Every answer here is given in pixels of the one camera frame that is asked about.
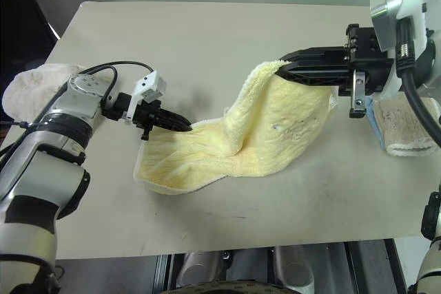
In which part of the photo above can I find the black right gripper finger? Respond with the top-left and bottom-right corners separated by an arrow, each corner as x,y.
278,46 -> 347,65
275,62 -> 353,87

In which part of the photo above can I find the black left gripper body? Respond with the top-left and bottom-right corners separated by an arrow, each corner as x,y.
132,99 -> 163,141

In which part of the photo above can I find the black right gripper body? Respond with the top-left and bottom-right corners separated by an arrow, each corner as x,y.
338,23 -> 394,119

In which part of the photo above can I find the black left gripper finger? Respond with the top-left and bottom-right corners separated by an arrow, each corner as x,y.
159,108 -> 192,126
158,118 -> 193,133

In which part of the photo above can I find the yellow terry towel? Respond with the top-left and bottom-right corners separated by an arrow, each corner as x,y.
132,61 -> 340,196

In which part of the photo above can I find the folded blue towel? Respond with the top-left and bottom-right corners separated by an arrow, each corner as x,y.
364,96 -> 387,151

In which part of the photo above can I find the folded beige towel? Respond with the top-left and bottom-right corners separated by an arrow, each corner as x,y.
373,96 -> 441,158

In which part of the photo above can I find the folded pink towel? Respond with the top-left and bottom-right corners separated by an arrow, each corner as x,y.
1,63 -> 88,122

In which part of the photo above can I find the grey rounded shape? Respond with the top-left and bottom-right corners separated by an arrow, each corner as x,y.
271,245 -> 327,290
181,251 -> 225,288

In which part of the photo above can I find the dark patterned disc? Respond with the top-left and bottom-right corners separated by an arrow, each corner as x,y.
174,282 -> 289,294

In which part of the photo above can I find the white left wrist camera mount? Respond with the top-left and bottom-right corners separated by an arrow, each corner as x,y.
122,70 -> 168,126

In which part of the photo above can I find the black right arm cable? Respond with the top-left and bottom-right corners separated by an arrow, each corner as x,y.
394,18 -> 441,152

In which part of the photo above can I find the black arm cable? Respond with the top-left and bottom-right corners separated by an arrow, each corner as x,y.
77,61 -> 156,105
394,18 -> 441,152

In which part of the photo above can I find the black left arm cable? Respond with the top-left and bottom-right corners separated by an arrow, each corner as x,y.
77,61 -> 156,105

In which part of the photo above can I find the black metal frame rail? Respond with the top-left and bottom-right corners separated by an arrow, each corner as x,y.
153,254 -> 173,294

